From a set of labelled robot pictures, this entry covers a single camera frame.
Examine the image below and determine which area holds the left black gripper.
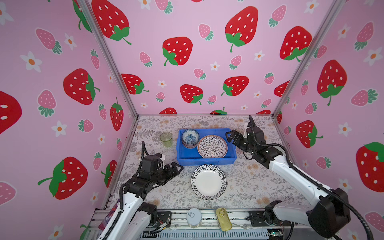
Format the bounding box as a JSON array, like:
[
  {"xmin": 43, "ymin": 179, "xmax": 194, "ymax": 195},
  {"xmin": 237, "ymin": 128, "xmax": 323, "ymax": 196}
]
[{"xmin": 151, "ymin": 161, "xmax": 183, "ymax": 186}]

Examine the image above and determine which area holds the large floral patterned plate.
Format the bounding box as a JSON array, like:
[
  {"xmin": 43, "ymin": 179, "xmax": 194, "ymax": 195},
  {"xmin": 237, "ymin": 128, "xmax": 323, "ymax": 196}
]
[{"xmin": 197, "ymin": 135, "xmax": 228, "ymax": 159}]

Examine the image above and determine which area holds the blue floral bowl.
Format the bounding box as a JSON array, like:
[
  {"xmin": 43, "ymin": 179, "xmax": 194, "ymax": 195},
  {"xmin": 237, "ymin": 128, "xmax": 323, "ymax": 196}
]
[{"xmin": 182, "ymin": 129, "xmax": 200, "ymax": 145}]

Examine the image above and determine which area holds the white zigzag rim plate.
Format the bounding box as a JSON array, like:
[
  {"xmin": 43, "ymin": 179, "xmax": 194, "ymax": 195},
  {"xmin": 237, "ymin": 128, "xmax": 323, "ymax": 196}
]
[{"xmin": 191, "ymin": 165, "xmax": 227, "ymax": 200}]

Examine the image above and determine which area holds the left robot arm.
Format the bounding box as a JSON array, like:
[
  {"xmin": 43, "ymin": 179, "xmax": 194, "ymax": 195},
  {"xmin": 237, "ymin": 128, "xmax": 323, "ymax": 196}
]
[{"xmin": 99, "ymin": 142, "xmax": 184, "ymax": 240}]

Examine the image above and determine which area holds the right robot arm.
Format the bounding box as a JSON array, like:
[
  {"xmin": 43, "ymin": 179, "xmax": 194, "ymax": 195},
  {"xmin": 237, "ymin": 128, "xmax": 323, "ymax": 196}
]
[{"xmin": 225, "ymin": 117, "xmax": 374, "ymax": 240}]

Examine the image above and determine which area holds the blue plastic bin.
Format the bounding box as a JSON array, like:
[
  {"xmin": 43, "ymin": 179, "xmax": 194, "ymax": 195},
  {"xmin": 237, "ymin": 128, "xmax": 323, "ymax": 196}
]
[{"xmin": 177, "ymin": 129, "xmax": 237, "ymax": 166}]

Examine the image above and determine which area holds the green glass cup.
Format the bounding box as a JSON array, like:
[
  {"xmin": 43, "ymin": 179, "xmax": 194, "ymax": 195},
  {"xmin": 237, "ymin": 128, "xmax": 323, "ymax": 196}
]
[{"xmin": 160, "ymin": 132, "xmax": 173, "ymax": 148}]

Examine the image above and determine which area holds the white round can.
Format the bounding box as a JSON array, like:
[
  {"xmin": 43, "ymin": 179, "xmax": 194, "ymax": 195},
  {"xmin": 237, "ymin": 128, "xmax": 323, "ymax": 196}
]
[{"xmin": 187, "ymin": 208, "xmax": 202, "ymax": 228}]

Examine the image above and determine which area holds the yellow oval tin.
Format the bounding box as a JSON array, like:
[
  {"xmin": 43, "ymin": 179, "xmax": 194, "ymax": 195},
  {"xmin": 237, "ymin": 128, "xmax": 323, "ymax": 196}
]
[{"xmin": 216, "ymin": 208, "xmax": 233, "ymax": 232}]

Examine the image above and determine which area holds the pink snack packet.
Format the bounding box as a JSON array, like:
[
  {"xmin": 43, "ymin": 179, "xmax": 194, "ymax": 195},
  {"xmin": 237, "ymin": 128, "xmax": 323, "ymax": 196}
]
[{"xmin": 98, "ymin": 200, "xmax": 120, "ymax": 231}]

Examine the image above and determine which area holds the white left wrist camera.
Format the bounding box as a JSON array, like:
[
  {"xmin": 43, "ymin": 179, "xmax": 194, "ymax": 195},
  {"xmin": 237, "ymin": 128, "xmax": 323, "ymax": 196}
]
[{"xmin": 155, "ymin": 153, "xmax": 166, "ymax": 163}]

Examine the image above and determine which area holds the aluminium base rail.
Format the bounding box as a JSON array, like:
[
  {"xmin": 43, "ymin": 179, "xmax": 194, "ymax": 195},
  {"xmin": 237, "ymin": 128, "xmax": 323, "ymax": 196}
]
[{"xmin": 89, "ymin": 208, "xmax": 334, "ymax": 240}]

